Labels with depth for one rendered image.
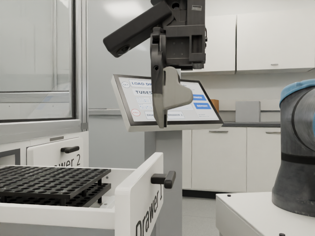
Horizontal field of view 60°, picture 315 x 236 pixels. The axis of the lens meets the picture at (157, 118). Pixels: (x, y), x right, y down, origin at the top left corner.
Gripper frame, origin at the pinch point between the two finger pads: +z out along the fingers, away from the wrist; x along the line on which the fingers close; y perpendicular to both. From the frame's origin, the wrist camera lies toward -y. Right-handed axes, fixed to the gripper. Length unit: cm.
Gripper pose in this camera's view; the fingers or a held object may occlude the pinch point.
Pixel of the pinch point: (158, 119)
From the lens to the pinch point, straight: 43.9
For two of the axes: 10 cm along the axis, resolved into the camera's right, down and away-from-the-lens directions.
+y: 9.9, 0.1, -1.5
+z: -0.1, 10.0, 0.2
